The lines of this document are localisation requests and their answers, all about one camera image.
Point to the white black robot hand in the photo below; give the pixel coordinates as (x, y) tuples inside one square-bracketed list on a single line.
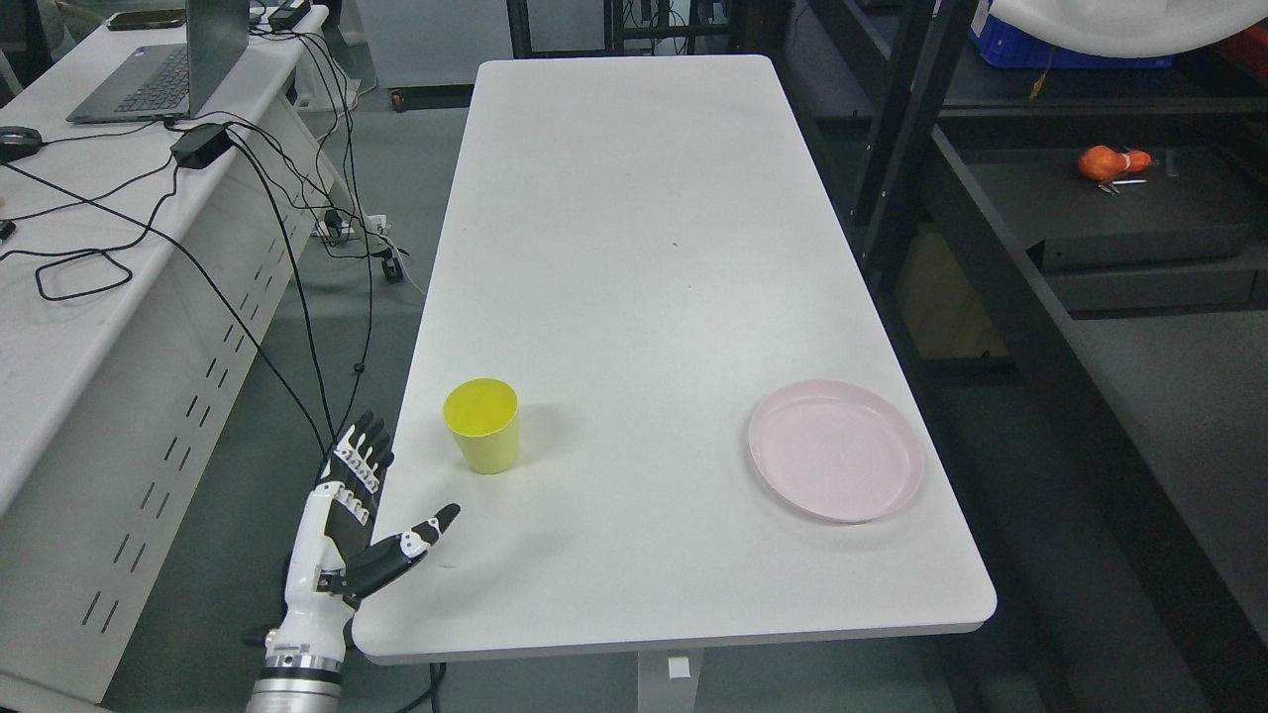
[(335, 565)]

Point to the yellow plastic cup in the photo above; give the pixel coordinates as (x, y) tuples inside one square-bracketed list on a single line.
[(482, 416)]

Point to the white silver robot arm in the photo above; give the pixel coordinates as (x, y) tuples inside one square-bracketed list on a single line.
[(294, 682)]

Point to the black metal shelf rack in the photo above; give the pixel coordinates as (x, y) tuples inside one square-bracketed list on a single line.
[(1091, 356)]

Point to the orange toy on shelf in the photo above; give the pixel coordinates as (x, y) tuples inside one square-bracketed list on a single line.
[(1101, 164)]

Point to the white power strip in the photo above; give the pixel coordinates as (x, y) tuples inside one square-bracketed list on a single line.
[(338, 231)]

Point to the white side desk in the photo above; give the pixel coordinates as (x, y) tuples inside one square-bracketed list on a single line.
[(133, 296)]

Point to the black power adapter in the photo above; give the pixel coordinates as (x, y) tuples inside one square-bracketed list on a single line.
[(201, 145)]

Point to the white table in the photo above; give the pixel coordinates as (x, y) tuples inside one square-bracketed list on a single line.
[(643, 249)]

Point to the grey laptop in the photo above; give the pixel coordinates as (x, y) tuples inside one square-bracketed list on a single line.
[(172, 81)]

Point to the pink plastic plate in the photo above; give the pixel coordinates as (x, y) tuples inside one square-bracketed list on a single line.
[(836, 451)]

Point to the black computer mouse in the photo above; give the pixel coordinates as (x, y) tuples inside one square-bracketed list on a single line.
[(17, 142)]

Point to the black smartphone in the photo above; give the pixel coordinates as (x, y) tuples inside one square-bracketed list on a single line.
[(140, 20)]

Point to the blue plastic crate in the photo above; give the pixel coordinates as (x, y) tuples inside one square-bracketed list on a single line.
[(1001, 45)]

